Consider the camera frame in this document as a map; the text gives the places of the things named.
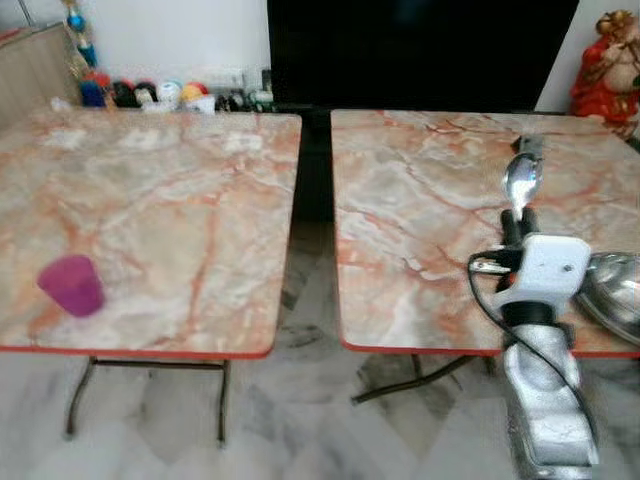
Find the black television screen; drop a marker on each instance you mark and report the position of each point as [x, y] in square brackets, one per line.
[420, 50]

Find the yellow and red figurine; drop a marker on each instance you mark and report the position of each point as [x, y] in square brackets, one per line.
[197, 98]

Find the black figurine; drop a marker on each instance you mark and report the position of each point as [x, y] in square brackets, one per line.
[125, 95]

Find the steel spoon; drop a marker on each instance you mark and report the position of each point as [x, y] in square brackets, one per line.
[522, 180]

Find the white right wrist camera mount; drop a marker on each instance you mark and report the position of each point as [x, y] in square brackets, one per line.
[548, 268]

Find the light wooden cabinet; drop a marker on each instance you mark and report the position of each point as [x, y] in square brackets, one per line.
[35, 75]

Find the steel plate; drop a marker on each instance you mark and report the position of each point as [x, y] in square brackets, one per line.
[612, 295]

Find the white figurine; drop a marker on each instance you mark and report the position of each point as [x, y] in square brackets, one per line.
[169, 94]

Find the blue hanging ornament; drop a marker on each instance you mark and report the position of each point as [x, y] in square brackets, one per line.
[80, 40]

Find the purple plastic cup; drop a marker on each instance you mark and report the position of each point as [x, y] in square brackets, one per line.
[72, 285]

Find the marble-top folding table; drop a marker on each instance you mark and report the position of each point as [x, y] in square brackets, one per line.
[420, 220]
[150, 200]

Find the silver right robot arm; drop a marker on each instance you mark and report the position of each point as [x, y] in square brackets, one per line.
[545, 400]

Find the small dark flat device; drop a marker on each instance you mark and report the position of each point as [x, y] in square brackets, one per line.
[532, 145]

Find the red Ganesha statue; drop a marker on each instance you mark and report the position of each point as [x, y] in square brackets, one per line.
[605, 85]

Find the blue figurine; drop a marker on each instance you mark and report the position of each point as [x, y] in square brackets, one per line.
[92, 93]

